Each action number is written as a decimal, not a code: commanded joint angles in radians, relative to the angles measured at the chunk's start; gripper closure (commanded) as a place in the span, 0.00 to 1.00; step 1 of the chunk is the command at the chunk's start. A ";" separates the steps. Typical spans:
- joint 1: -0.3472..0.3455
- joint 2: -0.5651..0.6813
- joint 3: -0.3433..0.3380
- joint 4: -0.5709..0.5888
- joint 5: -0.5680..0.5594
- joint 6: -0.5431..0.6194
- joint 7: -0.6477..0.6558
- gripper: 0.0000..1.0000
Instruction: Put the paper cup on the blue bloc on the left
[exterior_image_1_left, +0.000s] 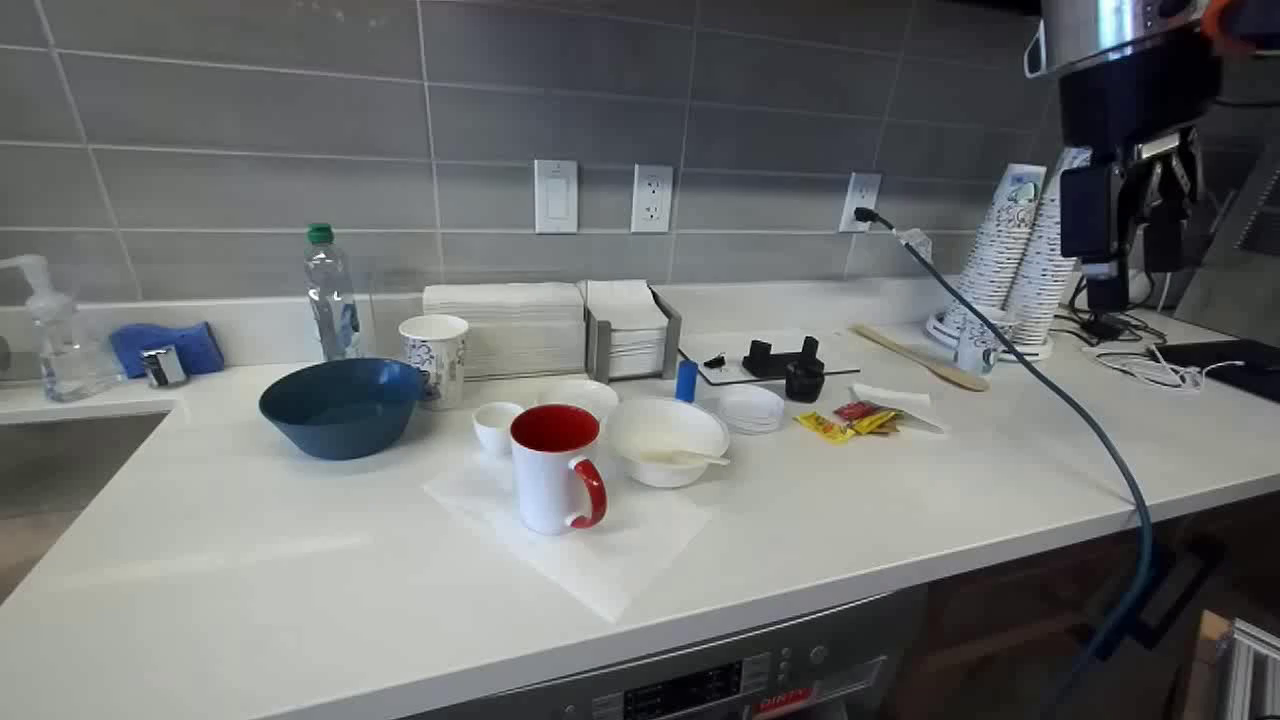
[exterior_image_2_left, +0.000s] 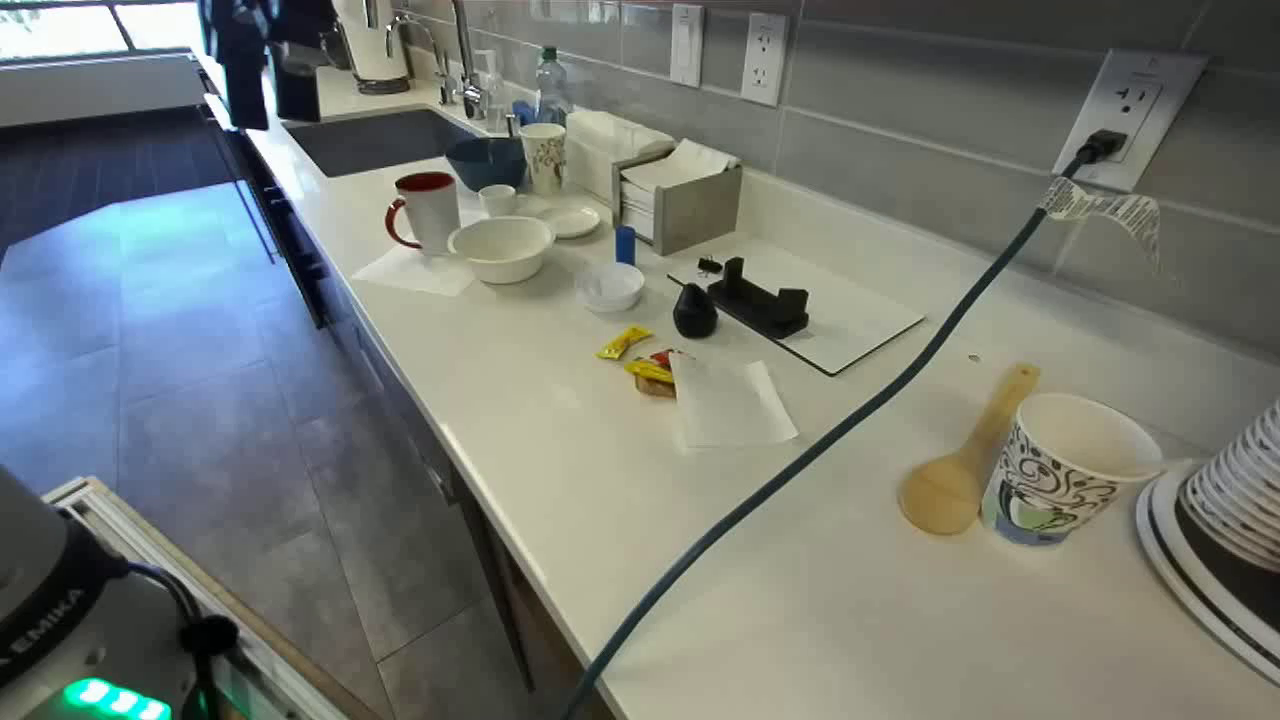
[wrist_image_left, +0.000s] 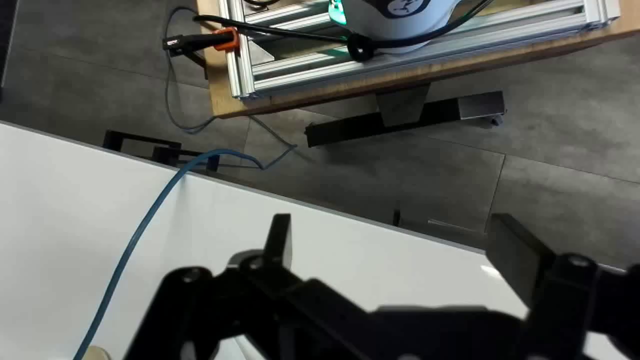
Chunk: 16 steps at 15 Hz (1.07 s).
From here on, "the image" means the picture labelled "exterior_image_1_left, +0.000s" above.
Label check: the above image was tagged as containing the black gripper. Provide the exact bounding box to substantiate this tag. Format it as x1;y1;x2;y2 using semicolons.
1056;43;1225;316

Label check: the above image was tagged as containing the printed paper cup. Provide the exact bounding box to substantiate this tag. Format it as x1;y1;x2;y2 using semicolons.
397;314;471;411
946;307;1016;378

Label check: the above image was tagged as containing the small white cup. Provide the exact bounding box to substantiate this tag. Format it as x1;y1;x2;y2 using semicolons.
467;402;529;462

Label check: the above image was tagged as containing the white round tray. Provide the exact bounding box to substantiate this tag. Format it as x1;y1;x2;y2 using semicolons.
925;314;1056;370

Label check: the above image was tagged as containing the black flat device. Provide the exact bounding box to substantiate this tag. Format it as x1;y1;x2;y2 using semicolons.
1155;336;1280;403

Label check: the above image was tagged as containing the wooden stir stick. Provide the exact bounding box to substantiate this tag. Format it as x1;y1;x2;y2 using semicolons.
847;320;990;397

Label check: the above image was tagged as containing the white sachet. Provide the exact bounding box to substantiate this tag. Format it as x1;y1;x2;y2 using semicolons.
847;379;936;411
893;402;953;439

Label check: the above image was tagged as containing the black clamp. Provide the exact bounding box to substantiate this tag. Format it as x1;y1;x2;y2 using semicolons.
739;332;823;384

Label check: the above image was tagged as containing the white plastic lid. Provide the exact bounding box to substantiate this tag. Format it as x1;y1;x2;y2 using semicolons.
714;379;793;437

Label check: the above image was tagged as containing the dark wooden cabinet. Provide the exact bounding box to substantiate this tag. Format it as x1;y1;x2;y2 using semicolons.
917;494;1280;720

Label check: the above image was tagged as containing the pale plastic spoon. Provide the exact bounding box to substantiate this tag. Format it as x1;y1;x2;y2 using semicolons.
632;445;734;473

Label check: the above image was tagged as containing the white bowl with cream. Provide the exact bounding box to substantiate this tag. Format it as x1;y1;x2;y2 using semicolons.
603;397;734;494

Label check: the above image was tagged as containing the metal napkin holder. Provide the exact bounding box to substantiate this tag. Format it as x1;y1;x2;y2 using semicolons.
579;275;682;384

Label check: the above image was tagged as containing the steel dishwasher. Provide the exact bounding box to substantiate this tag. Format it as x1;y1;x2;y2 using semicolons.
413;586;931;720

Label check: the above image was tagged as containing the white paper napkin sheet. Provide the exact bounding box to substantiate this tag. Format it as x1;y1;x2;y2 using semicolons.
421;454;714;629

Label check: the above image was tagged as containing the red and white mug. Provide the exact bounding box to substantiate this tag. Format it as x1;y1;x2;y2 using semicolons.
502;402;611;539

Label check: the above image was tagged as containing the green capped water bottle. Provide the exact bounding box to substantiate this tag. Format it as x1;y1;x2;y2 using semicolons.
298;220;368;363

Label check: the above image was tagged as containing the dark blue bowl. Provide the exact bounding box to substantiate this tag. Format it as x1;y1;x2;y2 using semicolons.
257;355;430;464

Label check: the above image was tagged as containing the blue sponge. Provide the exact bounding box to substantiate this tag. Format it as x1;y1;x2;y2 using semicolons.
106;316;228;384

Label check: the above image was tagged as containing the small black white box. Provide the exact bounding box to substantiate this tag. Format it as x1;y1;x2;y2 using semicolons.
135;342;191;394

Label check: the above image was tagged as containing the clear soap dispenser bottle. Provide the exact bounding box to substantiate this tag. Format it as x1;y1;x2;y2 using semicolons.
0;252;110;408

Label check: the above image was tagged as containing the white thin cable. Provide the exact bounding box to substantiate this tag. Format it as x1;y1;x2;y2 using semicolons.
1105;342;1252;397

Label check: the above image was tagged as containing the white wall outlet with plug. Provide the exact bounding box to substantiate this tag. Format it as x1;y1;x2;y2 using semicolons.
834;172;886;238

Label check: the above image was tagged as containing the blue power cable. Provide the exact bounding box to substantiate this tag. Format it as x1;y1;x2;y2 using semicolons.
852;205;1159;720

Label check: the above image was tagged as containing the black cabinet handle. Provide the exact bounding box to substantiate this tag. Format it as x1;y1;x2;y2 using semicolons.
1133;533;1225;652

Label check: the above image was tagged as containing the light wooden frame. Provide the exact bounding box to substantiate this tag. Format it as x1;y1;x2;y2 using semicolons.
1177;609;1280;720

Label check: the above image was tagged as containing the white light switch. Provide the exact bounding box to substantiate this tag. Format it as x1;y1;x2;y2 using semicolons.
530;156;584;238

